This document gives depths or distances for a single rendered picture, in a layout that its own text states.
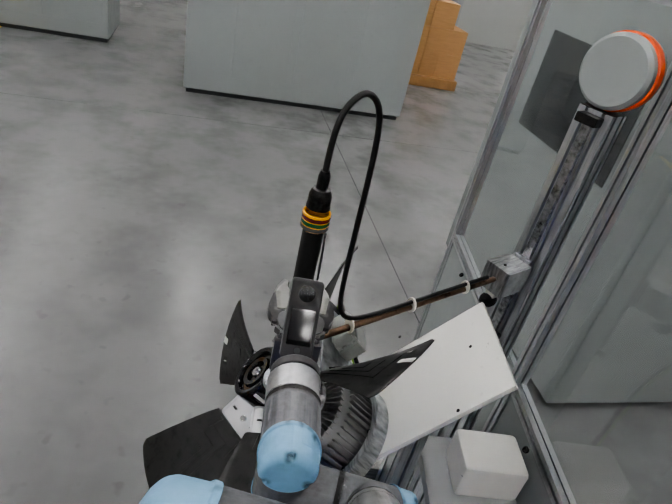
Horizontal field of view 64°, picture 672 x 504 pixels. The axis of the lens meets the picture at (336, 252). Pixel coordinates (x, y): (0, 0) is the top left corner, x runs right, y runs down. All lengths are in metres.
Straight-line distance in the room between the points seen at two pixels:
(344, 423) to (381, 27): 5.77
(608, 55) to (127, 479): 2.17
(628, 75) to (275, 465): 0.99
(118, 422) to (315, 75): 4.84
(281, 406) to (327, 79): 6.05
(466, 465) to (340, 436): 0.42
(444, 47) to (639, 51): 7.87
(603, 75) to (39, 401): 2.46
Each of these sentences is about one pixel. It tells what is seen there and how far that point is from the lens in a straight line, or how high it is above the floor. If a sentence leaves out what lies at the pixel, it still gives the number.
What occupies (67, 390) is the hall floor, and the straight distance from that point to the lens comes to 2.81.
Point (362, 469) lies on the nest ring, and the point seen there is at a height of 1.10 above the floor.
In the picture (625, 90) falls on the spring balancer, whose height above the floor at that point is 1.86.
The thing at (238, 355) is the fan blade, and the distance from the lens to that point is 1.38.
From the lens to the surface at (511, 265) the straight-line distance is 1.36.
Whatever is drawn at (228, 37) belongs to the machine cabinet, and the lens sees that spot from 6.42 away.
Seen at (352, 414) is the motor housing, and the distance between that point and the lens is 1.19.
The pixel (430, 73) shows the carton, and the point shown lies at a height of 0.19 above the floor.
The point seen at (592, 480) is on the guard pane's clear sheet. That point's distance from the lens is 1.42.
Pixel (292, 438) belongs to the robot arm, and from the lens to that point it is 0.67.
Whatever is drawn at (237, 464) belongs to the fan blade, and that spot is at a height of 1.17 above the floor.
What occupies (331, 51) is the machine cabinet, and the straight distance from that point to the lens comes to 6.55.
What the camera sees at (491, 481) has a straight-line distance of 1.52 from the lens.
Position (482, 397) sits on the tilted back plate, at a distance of 1.13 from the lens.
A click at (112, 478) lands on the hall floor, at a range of 2.49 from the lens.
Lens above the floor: 2.04
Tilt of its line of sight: 32 degrees down
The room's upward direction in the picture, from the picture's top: 13 degrees clockwise
